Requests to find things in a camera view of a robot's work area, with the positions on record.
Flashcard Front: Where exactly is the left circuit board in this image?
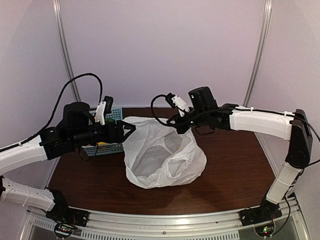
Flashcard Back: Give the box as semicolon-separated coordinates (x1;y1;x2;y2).
53;223;77;239

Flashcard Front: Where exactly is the left aluminium corner post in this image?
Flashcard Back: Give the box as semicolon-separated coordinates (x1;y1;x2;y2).
52;0;85;112

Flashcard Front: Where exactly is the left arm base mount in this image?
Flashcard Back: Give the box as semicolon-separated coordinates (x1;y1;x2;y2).
45;189;89;227

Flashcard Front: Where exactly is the right circuit board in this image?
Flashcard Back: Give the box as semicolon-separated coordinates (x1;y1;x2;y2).
254;223;275;238

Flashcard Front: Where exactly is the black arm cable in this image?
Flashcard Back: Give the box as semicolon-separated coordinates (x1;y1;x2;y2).
0;72;104;153
150;94;320;141

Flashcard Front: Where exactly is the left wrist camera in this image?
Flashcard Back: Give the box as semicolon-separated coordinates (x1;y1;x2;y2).
94;95;114;126

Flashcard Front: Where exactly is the circuit board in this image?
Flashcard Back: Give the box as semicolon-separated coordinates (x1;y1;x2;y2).
254;223;275;238
53;223;77;239

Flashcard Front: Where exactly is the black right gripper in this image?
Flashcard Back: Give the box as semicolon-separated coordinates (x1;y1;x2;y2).
167;108;208;135

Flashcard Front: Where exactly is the light blue plastic basket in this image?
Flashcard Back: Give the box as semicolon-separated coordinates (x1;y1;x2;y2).
82;107;123;157

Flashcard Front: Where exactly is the right aluminium corner post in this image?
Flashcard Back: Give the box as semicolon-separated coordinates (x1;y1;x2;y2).
243;0;273;107

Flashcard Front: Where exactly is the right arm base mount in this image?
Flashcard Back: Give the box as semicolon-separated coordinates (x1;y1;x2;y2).
238;198;282;226

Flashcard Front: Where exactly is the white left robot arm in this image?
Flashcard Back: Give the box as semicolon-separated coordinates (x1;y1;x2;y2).
0;101;136;222

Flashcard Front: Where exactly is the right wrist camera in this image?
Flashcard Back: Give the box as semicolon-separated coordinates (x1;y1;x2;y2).
165;93;190;117

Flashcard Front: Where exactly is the aluminium front rail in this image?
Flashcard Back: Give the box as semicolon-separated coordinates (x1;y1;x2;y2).
24;197;308;240

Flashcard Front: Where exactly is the yellow banana bunch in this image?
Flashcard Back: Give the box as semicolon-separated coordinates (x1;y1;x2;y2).
97;142;110;146

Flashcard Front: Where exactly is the aluminium corner post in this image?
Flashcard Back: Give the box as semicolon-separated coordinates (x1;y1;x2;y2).
243;0;273;107
52;0;85;112

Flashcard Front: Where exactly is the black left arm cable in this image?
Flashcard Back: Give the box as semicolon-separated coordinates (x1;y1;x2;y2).
0;72;104;153

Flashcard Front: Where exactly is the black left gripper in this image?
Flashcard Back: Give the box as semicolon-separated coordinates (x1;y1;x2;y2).
70;119;136;148

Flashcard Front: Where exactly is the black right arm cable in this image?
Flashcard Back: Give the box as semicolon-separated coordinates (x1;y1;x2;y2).
150;94;320;141

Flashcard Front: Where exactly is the green fruit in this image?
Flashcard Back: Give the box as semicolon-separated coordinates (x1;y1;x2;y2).
105;118;116;123

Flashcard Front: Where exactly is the white plastic bag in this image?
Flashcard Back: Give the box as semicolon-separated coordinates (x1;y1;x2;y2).
122;116;207;189

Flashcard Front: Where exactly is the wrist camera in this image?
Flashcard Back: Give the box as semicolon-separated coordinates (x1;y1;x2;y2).
94;95;114;126
165;93;190;117

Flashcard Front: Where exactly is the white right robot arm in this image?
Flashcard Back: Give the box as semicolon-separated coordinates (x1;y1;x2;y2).
165;86;313;221

